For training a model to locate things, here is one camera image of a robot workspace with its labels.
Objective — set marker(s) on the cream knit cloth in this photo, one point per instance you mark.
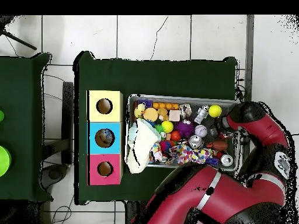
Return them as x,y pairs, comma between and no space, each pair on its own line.
141,148

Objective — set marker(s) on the open-top silver can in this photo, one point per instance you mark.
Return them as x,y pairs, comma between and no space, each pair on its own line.
185,110

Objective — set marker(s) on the clear plastic blue label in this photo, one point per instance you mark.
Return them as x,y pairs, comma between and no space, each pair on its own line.
106,136

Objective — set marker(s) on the multicolour polka dot cloth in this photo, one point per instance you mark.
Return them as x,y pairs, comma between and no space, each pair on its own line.
187,154

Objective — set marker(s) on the crushed silver can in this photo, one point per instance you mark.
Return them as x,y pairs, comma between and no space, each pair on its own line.
195,142

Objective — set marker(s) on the bright green round bowl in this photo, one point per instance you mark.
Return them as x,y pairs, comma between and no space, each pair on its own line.
3,161

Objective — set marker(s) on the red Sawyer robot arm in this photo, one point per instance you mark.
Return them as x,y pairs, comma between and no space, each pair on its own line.
261,126

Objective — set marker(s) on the shallow clear mesh bin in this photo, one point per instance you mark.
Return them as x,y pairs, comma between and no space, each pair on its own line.
131,102

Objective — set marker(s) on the wooden box with three holes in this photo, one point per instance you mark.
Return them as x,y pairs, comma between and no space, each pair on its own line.
103,127

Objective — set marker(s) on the orange foam duck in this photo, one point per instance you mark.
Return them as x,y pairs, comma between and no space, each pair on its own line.
150,114

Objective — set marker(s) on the small yellow rubber duck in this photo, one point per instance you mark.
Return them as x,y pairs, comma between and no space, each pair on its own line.
139,110

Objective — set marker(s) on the small yellow ball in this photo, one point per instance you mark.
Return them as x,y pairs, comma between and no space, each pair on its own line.
167,126

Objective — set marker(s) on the orange toy brick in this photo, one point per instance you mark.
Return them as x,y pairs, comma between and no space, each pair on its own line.
166,105

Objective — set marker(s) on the wooden cube block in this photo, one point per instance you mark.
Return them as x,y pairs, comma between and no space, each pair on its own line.
174,115

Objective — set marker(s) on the small orange ball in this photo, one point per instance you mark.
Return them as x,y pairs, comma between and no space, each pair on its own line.
175,136

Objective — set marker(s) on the purple googly-eyed monster toy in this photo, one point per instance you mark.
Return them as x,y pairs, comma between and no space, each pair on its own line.
185,129

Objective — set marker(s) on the white baseball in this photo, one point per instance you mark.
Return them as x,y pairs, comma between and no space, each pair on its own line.
201,130

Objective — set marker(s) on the brown toy football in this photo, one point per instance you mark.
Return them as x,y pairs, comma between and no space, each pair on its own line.
218,145

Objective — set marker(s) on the upright dark soda can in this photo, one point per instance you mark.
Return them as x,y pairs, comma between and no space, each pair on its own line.
226,160

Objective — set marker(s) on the green cloth side table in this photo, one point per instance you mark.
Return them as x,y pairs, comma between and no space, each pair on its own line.
23,135

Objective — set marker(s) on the small green round object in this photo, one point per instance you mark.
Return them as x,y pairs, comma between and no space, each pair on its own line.
1,115

